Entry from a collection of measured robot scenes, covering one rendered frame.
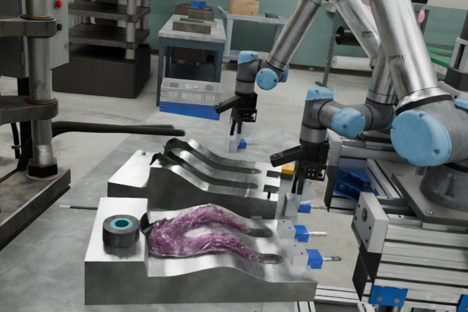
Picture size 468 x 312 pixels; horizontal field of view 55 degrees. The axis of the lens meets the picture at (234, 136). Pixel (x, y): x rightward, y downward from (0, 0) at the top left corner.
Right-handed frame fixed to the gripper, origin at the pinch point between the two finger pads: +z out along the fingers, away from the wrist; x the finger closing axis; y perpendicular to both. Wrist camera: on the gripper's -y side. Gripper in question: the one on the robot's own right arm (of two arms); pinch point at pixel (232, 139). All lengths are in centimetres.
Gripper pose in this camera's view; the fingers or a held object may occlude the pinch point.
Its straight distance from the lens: 179.6
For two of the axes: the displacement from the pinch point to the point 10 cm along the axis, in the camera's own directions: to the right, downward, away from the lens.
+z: -1.1, 9.3, 3.5
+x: -3.0, -3.6, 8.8
